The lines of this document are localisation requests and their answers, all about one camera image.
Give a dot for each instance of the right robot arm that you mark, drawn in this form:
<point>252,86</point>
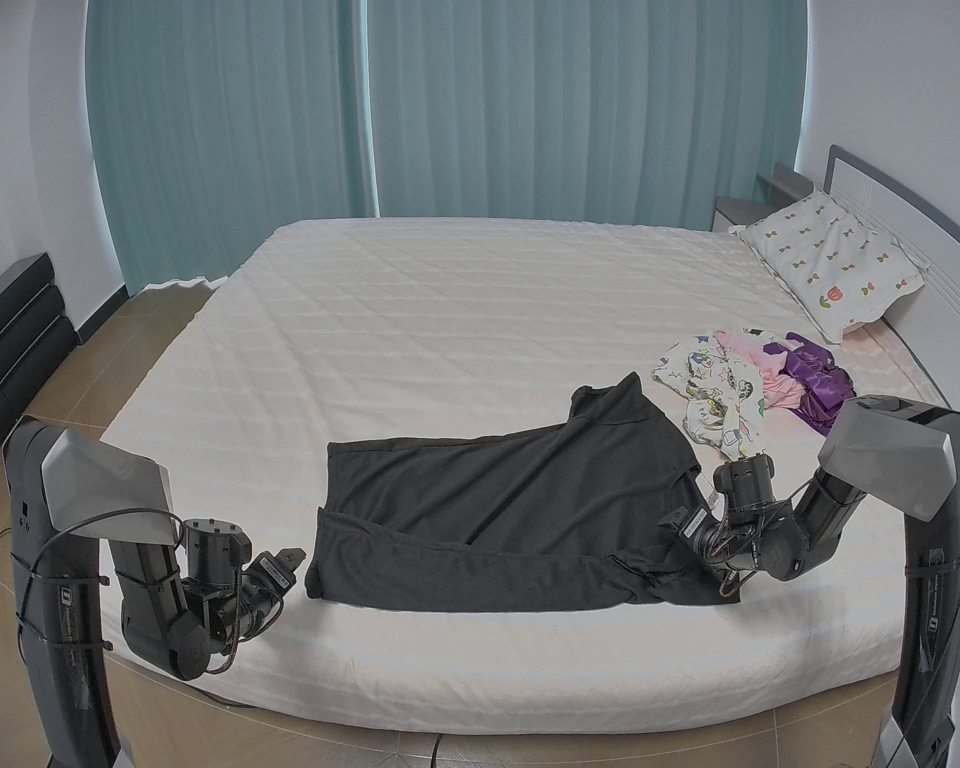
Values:
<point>885,457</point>

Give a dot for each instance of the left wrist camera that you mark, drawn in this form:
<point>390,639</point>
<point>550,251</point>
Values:
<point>240,544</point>

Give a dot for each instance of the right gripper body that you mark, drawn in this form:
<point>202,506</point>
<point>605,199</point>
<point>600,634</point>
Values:
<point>694,529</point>

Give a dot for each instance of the white printed pillow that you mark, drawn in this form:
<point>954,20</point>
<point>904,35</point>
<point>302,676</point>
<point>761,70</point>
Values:
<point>832,262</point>

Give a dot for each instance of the grey bedside table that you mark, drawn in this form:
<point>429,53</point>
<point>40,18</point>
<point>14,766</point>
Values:
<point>742,210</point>

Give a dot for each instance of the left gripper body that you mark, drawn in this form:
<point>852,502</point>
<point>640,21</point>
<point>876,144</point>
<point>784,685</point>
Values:
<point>270,581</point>

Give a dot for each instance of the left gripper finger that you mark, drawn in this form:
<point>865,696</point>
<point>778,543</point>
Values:
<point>296,559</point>

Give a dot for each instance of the bed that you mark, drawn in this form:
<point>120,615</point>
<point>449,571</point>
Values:
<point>450,322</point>

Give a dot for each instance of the white printed pyjama top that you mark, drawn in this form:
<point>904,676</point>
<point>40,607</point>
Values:
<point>712,397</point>

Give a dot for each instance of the purple satin garment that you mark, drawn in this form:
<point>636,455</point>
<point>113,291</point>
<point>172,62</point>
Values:
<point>817,382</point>

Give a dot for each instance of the pink garment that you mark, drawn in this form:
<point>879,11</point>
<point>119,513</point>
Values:
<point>772,382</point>

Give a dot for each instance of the black T-shirt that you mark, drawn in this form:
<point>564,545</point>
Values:
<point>487,517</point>

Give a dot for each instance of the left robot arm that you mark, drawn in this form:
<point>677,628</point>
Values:
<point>67,600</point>

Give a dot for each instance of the dark chest of drawers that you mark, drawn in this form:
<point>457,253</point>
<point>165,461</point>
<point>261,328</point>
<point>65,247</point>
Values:
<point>30,330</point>

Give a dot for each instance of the blue-green curtain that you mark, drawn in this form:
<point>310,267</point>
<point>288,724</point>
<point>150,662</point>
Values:
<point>585,105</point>
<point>225,135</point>

